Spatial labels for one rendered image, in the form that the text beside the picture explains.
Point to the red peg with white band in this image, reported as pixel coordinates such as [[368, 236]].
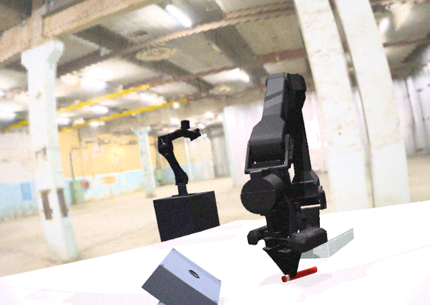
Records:
[[300, 274]]

